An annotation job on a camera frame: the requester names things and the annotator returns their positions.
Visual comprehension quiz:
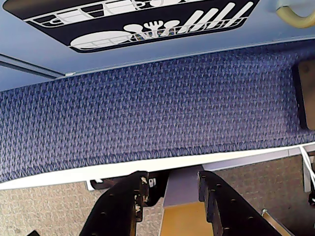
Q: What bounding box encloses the blue textured floor mat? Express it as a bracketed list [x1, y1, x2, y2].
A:
[0, 40, 315, 184]

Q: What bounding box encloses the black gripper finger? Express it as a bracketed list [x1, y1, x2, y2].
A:
[80, 171, 151, 236]
[198, 171, 286, 236]

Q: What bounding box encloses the blue toy kitchen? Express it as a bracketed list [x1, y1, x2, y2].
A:
[0, 0, 315, 86]

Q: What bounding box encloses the gold dishwasher door handle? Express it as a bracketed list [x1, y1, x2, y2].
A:
[275, 0, 315, 29]

